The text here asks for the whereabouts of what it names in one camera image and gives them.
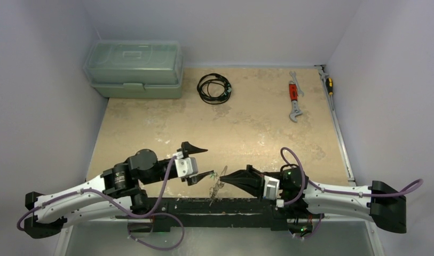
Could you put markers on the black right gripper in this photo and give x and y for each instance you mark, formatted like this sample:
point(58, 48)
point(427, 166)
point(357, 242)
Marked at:
point(260, 181)

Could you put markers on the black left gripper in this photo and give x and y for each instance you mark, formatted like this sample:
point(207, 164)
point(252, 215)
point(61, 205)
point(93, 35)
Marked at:
point(188, 148)

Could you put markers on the large metal keyring with keys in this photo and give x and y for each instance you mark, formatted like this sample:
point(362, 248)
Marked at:
point(213, 191)

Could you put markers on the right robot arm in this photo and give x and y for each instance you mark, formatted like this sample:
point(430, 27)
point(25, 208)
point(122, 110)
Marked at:
point(374, 203)

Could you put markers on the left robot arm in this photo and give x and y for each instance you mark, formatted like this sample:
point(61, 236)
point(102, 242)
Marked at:
point(134, 187)

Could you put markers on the silver open-end wrench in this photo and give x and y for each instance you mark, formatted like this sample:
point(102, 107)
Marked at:
point(293, 75)

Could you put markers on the green plastic toolbox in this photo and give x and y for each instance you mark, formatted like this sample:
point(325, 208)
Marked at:
point(136, 69)

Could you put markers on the yellow black screwdriver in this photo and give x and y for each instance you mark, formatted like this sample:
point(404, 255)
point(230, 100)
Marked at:
point(329, 87)

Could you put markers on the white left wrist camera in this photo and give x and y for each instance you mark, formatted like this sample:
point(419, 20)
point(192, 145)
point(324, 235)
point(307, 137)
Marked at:
point(186, 167)

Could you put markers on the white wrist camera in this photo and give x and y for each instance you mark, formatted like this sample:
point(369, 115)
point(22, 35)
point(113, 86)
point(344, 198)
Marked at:
point(271, 189)
point(186, 167)

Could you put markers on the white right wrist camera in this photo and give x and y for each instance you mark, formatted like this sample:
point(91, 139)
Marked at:
point(271, 189)

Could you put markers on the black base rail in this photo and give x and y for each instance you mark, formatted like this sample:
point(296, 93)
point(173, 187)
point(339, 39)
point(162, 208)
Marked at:
point(233, 213)

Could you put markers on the red handled adjustable wrench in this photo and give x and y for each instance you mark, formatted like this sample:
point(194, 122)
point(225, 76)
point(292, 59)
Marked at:
point(294, 92)

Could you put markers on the aluminium side rail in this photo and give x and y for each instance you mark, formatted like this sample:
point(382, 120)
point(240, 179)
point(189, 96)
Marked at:
point(372, 235)

